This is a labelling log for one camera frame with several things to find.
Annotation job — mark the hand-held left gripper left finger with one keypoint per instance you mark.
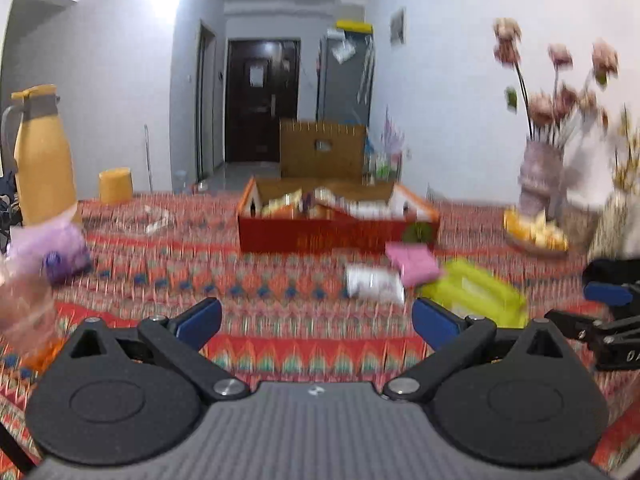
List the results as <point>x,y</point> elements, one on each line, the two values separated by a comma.
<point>200,321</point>

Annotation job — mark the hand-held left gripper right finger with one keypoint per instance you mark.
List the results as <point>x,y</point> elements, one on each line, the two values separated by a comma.
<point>435,322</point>

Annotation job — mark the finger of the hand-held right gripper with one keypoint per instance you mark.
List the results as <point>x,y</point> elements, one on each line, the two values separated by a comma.
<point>607,294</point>
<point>580,326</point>

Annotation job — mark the pink snack packet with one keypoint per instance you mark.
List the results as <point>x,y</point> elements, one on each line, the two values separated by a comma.
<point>412,262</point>

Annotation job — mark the white snack packet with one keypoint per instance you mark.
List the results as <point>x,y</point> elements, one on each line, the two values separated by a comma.
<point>372,284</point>

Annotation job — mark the red cardboard box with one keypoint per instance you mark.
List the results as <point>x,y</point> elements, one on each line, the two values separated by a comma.
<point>310,237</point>

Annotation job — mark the pile of snack packets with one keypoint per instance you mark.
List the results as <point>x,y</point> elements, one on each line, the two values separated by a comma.
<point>325,205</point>

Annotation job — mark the floral patterned vase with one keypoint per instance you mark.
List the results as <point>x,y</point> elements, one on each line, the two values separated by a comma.
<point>617,225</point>

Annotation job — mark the ceramic bowl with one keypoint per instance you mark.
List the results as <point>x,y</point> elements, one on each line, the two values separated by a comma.
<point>530,251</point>

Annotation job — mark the orange peels pile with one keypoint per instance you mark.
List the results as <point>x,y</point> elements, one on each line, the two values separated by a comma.
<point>535,232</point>

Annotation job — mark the pink ceramic vase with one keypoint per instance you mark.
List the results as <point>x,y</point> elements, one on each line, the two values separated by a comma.
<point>540,180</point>

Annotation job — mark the yellow cup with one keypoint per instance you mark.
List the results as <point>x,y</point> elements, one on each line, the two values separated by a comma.
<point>116,187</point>

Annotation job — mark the purple tissue pack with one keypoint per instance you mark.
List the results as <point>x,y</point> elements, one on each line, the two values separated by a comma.
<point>47,252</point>

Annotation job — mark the clear plastic cup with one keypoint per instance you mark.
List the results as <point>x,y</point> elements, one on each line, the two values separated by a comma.
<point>27,305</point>

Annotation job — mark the dried purple flowers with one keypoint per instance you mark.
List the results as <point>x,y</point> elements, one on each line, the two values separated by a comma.
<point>392,132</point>

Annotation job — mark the dried pink roses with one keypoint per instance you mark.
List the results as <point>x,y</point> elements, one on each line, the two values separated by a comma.
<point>545,105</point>

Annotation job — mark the dark entry door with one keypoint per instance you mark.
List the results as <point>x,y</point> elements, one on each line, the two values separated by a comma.
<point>250,125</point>

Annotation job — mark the grey interior door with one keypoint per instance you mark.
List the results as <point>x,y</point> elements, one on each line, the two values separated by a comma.
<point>206,105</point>

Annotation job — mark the yellow thermos jug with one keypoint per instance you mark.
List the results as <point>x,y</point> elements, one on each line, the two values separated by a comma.
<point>42,160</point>

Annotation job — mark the dark backpack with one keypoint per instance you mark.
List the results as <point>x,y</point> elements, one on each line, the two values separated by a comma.
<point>7,200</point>

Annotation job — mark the grey refrigerator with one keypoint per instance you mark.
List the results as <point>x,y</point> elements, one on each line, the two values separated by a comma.
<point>340,90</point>

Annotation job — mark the white paper on door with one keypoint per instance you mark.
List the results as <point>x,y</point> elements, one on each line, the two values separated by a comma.
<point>256,76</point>

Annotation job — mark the hanging umbrella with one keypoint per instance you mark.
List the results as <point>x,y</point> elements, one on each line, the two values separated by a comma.
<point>367,70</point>

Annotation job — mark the white paper on refrigerator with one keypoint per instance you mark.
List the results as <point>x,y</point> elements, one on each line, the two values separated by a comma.
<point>342,51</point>

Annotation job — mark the yellow and black box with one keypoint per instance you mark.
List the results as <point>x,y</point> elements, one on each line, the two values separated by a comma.
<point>354,26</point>

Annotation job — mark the wall picture frame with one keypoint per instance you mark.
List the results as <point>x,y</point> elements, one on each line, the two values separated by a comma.
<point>398,26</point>

